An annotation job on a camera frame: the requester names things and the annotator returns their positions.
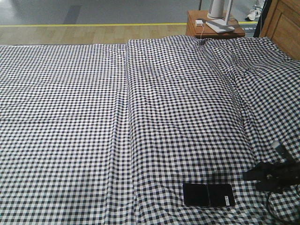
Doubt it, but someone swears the black foldable phone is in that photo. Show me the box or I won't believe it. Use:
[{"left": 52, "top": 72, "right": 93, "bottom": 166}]
[{"left": 183, "top": 183, "right": 235, "bottom": 207}]

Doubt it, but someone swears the checkered quilt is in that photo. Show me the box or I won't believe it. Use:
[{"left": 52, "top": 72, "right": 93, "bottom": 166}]
[{"left": 124, "top": 36, "right": 300, "bottom": 225}]

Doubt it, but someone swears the white charger adapter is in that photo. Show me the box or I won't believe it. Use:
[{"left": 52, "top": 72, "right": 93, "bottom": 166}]
[{"left": 195, "top": 19, "right": 205, "bottom": 27}]

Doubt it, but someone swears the white sneaker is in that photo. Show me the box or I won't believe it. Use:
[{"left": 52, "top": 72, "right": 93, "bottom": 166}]
[{"left": 245, "top": 9, "right": 261, "bottom": 21}]

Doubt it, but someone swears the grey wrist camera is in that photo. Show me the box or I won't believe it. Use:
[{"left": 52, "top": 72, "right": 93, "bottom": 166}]
[{"left": 272, "top": 141, "right": 292, "bottom": 161}]

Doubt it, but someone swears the wooden nightstand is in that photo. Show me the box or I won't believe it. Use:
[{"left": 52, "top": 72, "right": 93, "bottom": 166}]
[{"left": 186, "top": 10, "right": 245, "bottom": 39}]

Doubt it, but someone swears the wooden headboard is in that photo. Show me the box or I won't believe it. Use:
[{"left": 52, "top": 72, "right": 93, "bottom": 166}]
[{"left": 260, "top": 0, "right": 300, "bottom": 60}]

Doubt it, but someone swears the checkered bed sheet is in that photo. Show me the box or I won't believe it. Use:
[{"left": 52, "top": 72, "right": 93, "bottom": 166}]
[{"left": 0, "top": 45, "right": 136, "bottom": 225}]

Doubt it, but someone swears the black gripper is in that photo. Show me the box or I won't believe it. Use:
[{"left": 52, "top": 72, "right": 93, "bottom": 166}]
[{"left": 242, "top": 162, "right": 300, "bottom": 194}]

